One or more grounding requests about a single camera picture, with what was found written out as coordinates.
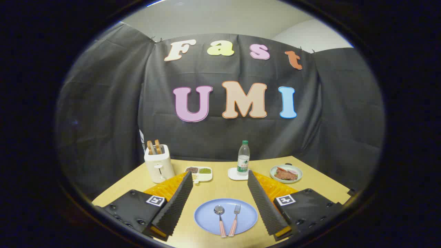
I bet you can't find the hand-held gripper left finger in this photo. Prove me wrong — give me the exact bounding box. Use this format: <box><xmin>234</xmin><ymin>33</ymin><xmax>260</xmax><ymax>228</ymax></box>
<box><xmin>95</xmin><ymin>170</ymin><xmax>194</xmax><ymax>241</ymax></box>

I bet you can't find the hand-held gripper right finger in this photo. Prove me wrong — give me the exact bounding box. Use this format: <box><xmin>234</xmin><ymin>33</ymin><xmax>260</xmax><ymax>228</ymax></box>
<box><xmin>247</xmin><ymin>170</ymin><xmax>345</xmax><ymax>241</ymax></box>

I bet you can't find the fork with striped handle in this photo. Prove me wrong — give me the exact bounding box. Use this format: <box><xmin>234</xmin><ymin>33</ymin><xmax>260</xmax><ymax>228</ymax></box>
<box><xmin>228</xmin><ymin>205</ymin><xmax>241</xmax><ymax>237</ymax></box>

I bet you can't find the spoon with striped handle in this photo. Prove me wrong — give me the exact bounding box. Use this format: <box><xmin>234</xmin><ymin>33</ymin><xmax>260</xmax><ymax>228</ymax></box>
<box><xmin>214</xmin><ymin>205</ymin><xmax>227</xmax><ymax>238</ymax></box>

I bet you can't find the blue round plate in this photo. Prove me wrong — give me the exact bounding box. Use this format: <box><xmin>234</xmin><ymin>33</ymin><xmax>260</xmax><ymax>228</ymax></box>
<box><xmin>194</xmin><ymin>198</ymin><xmax>258</xmax><ymax>236</ymax></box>

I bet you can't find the white toaster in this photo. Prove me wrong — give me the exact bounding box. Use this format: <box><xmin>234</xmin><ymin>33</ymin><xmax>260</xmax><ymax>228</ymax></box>
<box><xmin>144</xmin><ymin>145</ymin><xmax>175</xmax><ymax>184</ymax></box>

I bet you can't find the white divided dish with beans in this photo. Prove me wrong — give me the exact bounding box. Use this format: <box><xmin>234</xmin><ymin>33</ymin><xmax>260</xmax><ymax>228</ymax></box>
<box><xmin>185</xmin><ymin>166</ymin><xmax>213</xmax><ymax>184</ymax></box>

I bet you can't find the white square coaster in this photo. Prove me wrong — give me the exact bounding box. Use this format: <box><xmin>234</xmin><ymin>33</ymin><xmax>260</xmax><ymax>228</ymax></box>
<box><xmin>228</xmin><ymin>167</ymin><xmax>249</xmax><ymax>181</ymax></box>

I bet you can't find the pale green plate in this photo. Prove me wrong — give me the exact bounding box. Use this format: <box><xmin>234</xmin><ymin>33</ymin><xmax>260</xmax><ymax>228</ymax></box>
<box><xmin>269</xmin><ymin>165</ymin><xmax>303</xmax><ymax>184</ymax></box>

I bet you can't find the clear water bottle green cap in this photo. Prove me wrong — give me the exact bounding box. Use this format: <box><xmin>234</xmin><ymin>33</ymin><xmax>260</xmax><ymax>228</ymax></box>
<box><xmin>237</xmin><ymin>140</ymin><xmax>250</xmax><ymax>176</ymax></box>

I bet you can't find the black backdrop cloth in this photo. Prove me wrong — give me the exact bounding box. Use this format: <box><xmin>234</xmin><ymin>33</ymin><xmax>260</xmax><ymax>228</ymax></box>
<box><xmin>55</xmin><ymin>21</ymin><xmax>385</xmax><ymax>202</ymax></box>

